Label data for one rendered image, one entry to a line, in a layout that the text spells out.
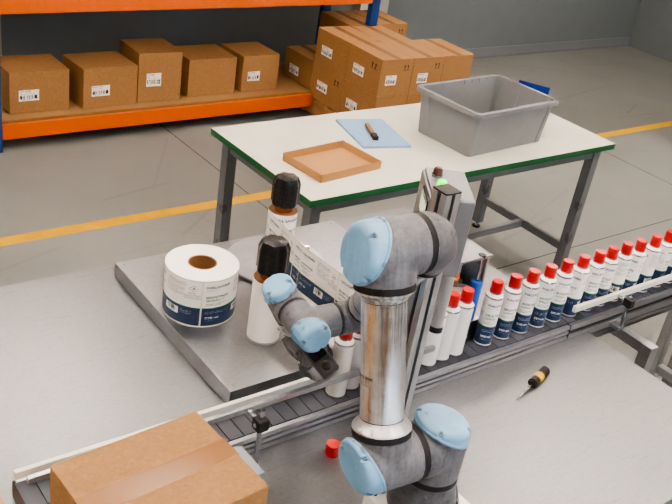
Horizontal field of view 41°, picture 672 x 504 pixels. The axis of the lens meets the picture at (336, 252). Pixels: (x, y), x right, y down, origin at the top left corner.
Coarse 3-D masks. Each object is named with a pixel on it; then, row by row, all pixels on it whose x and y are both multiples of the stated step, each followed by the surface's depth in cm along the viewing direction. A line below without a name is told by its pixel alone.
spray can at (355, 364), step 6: (354, 336) 219; (360, 336) 219; (360, 342) 220; (354, 348) 220; (354, 354) 221; (354, 360) 222; (354, 366) 223; (354, 378) 225; (348, 384) 226; (354, 384) 226; (348, 390) 226; (354, 390) 227
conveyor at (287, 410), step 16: (560, 320) 273; (512, 336) 261; (528, 336) 262; (464, 352) 250; (480, 352) 251; (432, 368) 241; (288, 400) 220; (304, 400) 221; (320, 400) 222; (336, 400) 223; (240, 416) 212; (272, 416) 214; (288, 416) 214; (224, 432) 206; (240, 432) 207; (48, 480) 185; (32, 496) 181; (48, 496) 181
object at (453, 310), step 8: (456, 296) 235; (448, 304) 237; (456, 304) 237; (448, 312) 237; (456, 312) 237; (448, 320) 238; (456, 320) 238; (448, 328) 239; (448, 336) 240; (440, 344) 242; (448, 344) 242; (440, 352) 243; (448, 352) 243; (440, 360) 244
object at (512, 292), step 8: (512, 280) 250; (520, 280) 250; (504, 288) 252; (512, 288) 251; (520, 288) 252; (504, 296) 252; (512, 296) 251; (520, 296) 252; (504, 304) 253; (512, 304) 252; (504, 312) 254; (512, 312) 254; (504, 320) 255; (512, 320) 255; (496, 328) 257; (504, 328) 256; (496, 336) 258; (504, 336) 257
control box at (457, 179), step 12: (432, 168) 207; (420, 180) 208; (432, 180) 200; (456, 180) 203; (420, 192) 206; (468, 192) 198; (468, 204) 193; (456, 216) 195; (468, 216) 195; (456, 228) 196; (468, 228) 196; (456, 264) 200; (456, 276) 202
